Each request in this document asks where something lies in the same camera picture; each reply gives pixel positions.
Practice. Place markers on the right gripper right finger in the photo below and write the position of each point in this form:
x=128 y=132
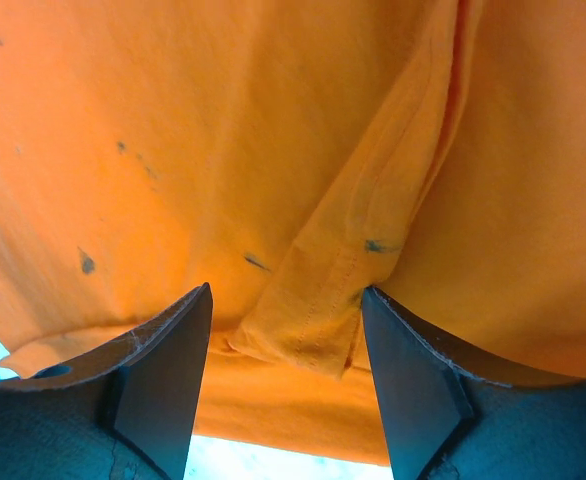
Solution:
x=451 y=410

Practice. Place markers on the orange t shirt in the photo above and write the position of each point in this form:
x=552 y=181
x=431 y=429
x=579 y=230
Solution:
x=291 y=154

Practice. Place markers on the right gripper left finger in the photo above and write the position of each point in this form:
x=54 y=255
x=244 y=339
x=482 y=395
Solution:
x=140 y=389

